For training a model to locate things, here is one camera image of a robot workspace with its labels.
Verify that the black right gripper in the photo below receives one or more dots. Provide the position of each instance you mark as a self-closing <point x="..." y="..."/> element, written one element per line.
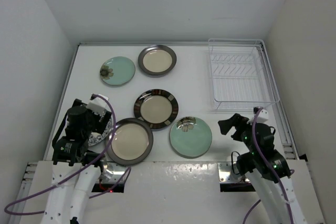
<point x="237" y="120"/>

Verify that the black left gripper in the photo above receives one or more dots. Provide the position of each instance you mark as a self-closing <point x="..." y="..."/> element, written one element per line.
<point x="99" y="125"/>

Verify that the blue white floral plate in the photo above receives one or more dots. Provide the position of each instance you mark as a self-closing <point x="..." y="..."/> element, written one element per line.
<point x="96" y="138"/>

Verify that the teal floral plate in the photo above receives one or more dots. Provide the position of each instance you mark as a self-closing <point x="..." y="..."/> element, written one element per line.
<point x="190" y="137"/>
<point x="117" y="71"/>

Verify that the grey rim cream plate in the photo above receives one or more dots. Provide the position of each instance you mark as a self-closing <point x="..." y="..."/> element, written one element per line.
<point x="132" y="142"/>
<point x="157" y="60"/>

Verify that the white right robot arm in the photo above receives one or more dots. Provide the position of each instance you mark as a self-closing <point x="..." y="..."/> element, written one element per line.
<point x="265" y="168"/>

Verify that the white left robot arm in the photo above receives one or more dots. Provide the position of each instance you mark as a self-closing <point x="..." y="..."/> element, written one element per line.
<point x="75" y="169"/>

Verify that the black striped rim plate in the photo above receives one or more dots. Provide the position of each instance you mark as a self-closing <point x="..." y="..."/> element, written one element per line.
<point x="157" y="108"/>

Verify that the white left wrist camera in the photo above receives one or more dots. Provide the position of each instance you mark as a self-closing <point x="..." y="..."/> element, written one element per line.
<point x="97" y="104"/>

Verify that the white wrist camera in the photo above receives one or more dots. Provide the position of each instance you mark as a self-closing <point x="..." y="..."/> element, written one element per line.
<point x="261" y="115"/>
<point x="97" y="104"/>

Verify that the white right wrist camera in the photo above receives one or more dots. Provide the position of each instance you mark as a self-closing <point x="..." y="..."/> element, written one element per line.
<point x="261" y="115"/>

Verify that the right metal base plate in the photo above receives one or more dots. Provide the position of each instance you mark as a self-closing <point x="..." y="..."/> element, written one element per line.
<point x="228" y="174"/>

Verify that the metal base plate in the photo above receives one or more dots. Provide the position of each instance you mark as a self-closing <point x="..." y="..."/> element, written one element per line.
<point x="228" y="174"/>
<point x="111" y="172"/>

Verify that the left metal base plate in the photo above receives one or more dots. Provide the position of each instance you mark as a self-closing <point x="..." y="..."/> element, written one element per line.
<point x="111" y="172"/>

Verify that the white wire dish rack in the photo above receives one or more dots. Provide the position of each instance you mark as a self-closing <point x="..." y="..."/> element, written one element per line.
<point x="240" y="74"/>

